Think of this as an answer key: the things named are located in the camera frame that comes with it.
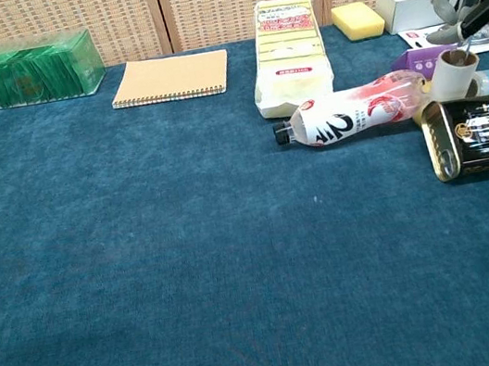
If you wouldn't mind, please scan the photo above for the correction tape blister pack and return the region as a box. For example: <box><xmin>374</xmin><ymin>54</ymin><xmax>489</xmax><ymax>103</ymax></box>
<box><xmin>396</xmin><ymin>14</ymin><xmax>489</xmax><ymax>67</ymax></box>

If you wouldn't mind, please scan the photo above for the white power strip box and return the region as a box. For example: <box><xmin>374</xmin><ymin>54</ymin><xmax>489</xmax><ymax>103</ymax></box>
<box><xmin>372</xmin><ymin>0</ymin><xmax>476</xmax><ymax>37</ymax></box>

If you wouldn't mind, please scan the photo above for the white paper roll cardboard core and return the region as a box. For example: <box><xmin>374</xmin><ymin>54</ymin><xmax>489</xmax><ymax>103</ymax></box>
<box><xmin>424</xmin><ymin>44</ymin><xmax>488</xmax><ymax>105</ymax></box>

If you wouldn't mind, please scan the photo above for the small purple box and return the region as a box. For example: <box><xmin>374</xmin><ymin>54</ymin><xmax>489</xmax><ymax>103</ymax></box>
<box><xmin>389</xmin><ymin>42</ymin><xmax>460</xmax><ymax>88</ymax></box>

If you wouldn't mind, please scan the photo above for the black luncheon meat can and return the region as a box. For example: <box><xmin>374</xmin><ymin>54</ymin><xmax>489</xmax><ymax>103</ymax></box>
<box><xmin>416</xmin><ymin>92</ymin><xmax>489</xmax><ymax>185</ymax></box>

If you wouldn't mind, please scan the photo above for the large yellow sponge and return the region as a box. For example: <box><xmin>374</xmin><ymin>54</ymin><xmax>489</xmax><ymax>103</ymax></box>
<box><xmin>329</xmin><ymin>0</ymin><xmax>389</xmax><ymax>45</ymax></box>

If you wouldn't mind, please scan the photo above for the dark blue table cloth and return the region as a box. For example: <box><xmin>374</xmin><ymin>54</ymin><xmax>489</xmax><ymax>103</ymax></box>
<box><xmin>0</xmin><ymin>0</ymin><xmax>489</xmax><ymax>366</ymax></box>

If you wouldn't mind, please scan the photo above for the white red plastic drink bottle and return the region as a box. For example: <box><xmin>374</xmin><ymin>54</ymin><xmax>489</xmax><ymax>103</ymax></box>
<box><xmin>265</xmin><ymin>67</ymin><xmax>436</xmax><ymax>156</ymax></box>

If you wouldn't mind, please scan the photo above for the clear box of green packets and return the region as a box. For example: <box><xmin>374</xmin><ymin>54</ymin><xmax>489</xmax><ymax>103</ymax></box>
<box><xmin>0</xmin><ymin>24</ymin><xmax>111</xmax><ymax>112</ymax></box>

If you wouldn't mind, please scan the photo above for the yellow sponge multipack bag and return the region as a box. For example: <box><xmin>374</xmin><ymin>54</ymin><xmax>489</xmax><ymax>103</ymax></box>
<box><xmin>238</xmin><ymin>0</ymin><xmax>340</xmax><ymax>123</ymax></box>

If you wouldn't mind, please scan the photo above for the brown spiral notebook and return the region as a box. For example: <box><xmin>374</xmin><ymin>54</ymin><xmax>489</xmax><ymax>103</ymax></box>
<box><xmin>105</xmin><ymin>45</ymin><xmax>235</xmax><ymax>113</ymax></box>

